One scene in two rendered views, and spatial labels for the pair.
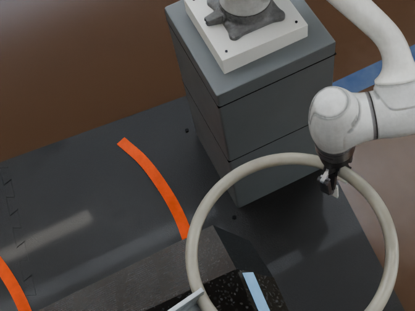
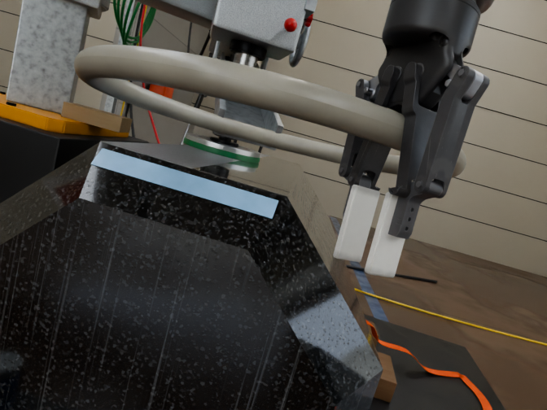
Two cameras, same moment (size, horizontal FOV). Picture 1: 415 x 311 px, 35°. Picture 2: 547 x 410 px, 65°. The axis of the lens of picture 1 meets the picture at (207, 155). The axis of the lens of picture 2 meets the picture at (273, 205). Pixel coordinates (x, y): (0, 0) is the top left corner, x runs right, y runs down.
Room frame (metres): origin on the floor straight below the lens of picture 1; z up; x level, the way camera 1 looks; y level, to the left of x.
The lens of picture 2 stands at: (0.70, -0.69, 0.92)
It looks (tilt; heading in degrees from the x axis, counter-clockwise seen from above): 9 degrees down; 104
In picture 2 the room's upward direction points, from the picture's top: 16 degrees clockwise
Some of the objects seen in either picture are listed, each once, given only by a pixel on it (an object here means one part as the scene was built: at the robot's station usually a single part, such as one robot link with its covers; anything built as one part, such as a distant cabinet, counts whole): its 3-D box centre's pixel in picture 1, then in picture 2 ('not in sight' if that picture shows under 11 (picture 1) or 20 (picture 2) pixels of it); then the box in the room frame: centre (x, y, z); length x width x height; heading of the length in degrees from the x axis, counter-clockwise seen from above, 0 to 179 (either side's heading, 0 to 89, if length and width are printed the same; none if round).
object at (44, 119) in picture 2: not in sight; (40, 111); (-0.54, 0.60, 0.76); 0.49 x 0.49 x 0.05; 7
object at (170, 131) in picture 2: not in sight; (172, 152); (-1.49, 3.41, 0.43); 1.30 x 0.62 x 0.86; 103
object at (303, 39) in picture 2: not in sight; (288, 38); (0.30, 0.61, 1.20); 0.15 x 0.10 x 0.15; 117
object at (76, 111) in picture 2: not in sight; (98, 117); (-0.28, 0.58, 0.81); 0.20 x 0.10 x 0.05; 15
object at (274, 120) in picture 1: (254, 96); not in sight; (1.33, -0.21, 0.40); 0.50 x 0.50 x 0.80; 13
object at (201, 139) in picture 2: not in sight; (223, 145); (0.24, 0.45, 0.85); 0.21 x 0.21 x 0.01
